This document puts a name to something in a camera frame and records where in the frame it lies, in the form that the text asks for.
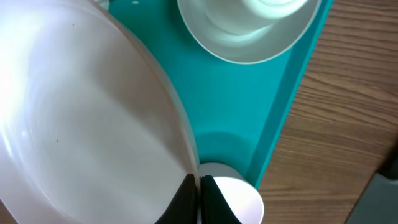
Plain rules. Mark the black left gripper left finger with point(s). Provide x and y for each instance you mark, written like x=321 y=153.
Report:
x=183 y=207

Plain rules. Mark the pink plate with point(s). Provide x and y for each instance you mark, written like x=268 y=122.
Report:
x=92 y=130

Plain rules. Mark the grey metal bowl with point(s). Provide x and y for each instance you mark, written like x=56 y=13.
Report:
x=248 y=43

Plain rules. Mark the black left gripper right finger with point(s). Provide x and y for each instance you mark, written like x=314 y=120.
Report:
x=214 y=207

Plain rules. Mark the teal plastic tray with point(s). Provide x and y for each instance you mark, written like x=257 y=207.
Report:
x=236 y=98

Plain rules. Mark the white paper cup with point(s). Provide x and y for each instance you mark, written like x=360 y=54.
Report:
x=241 y=17

